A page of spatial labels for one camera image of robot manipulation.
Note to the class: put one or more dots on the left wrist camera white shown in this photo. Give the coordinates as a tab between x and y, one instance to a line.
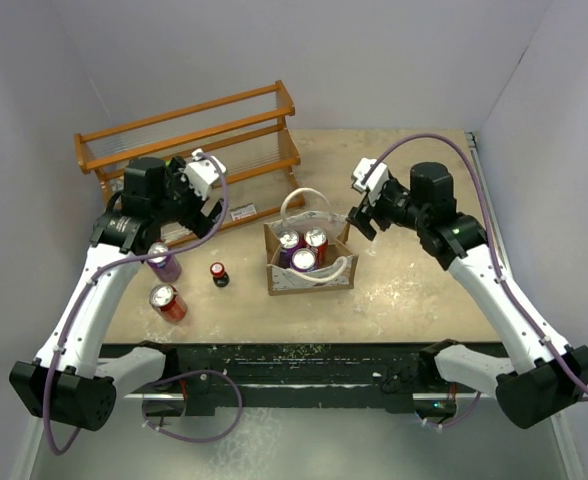
203	171

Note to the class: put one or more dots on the red soda can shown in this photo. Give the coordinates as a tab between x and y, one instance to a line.
168	303
317	241

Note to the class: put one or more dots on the canvas bag with rope handles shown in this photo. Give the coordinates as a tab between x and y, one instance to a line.
338	271

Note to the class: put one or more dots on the small dark sauce bottle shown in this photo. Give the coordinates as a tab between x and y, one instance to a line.
219	274

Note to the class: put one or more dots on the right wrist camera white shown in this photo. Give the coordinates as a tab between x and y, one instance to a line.
369	177

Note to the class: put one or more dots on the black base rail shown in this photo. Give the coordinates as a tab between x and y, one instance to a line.
382	376

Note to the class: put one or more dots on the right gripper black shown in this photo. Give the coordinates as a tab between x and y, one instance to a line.
358	218

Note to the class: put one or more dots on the purple soda can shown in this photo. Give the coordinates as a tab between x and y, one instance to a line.
290	241
304	260
164	265

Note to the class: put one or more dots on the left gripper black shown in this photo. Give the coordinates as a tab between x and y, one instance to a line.
173	181

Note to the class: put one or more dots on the orange wooden rack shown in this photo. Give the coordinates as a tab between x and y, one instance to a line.
247	132

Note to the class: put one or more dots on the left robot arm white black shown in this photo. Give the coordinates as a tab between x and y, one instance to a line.
65	381

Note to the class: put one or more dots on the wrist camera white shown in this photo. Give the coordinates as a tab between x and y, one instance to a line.
369	177
203	171

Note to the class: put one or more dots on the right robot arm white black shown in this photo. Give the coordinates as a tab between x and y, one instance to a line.
539	375

